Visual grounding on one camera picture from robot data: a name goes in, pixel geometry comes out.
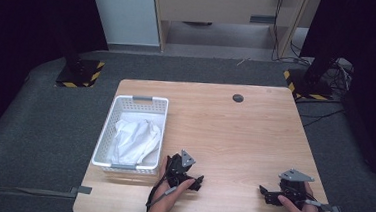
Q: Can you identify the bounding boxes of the hand-held gripper cable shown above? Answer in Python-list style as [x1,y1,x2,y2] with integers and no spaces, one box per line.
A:
[145,172,179,210]
[303,190,333,212]

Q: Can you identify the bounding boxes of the left hand-held gripper cable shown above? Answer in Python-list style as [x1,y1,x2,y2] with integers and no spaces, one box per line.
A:
[145,172,179,210]

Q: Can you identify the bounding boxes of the black hanging cables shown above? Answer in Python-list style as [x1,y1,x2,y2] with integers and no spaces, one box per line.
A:
[269,0,316,66]

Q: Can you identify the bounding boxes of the light wooden desk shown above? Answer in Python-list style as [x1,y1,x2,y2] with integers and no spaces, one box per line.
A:
[148,0,322,63]

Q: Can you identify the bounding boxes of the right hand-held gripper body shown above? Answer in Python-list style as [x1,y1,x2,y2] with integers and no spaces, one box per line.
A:
[276,168,316,210]

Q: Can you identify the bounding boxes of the right hand-held gripper cable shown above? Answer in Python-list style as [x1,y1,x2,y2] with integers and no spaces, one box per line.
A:
[303,190,333,212]

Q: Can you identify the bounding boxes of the white panel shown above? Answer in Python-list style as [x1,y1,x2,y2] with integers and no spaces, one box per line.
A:
[84,0,164,48]

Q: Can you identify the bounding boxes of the black stand with striped base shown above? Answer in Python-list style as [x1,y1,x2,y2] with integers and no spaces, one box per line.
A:
[54,26,108,90]
[281,52,338,102]

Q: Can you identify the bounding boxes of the tangled cable bundle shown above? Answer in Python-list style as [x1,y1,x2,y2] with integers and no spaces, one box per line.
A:
[323,57,356,98]

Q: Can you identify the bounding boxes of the dark curtain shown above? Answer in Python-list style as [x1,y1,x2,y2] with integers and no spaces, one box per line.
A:
[0,0,112,164]
[291,0,376,180]

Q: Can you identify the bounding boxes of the white plastic basket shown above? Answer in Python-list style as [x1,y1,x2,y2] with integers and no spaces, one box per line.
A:
[90,93,170,178]

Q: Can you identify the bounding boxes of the grey drawer handle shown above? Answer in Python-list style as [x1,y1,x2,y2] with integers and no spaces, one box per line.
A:
[249,13,277,25]

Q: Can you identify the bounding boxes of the grey tape strip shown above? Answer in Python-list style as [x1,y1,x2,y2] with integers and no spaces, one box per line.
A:
[318,203,341,212]
[68,185,93,200]

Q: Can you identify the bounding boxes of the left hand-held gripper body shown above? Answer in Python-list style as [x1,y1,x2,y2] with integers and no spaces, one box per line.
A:
[164,148,197,190]

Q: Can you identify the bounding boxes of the black floor cable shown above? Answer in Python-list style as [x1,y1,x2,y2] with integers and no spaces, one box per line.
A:
[293,96,348,130]

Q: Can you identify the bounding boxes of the white printed T-shirt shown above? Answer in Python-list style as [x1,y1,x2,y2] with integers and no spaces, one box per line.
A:
[111,116,163,168]

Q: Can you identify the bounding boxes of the person's left hand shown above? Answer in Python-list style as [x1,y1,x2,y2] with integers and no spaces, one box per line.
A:
[143,154,198,212]

